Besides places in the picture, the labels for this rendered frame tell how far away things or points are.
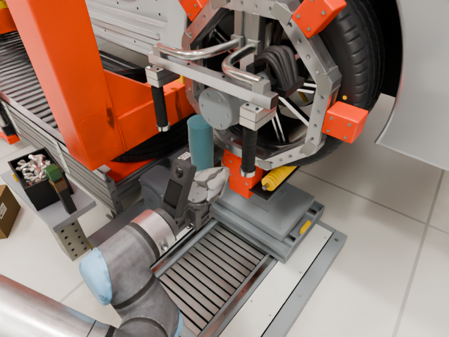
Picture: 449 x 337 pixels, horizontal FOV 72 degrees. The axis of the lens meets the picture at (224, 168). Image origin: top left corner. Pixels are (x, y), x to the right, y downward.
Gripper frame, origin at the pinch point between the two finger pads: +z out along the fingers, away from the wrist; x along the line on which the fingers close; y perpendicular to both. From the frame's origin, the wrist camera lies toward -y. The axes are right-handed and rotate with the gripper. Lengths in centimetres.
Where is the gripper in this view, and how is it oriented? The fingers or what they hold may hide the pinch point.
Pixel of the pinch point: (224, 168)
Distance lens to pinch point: 74.0
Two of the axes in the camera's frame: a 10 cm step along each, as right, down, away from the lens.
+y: 0.0, 7.5, 6.6
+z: 6.4, -5.1, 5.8
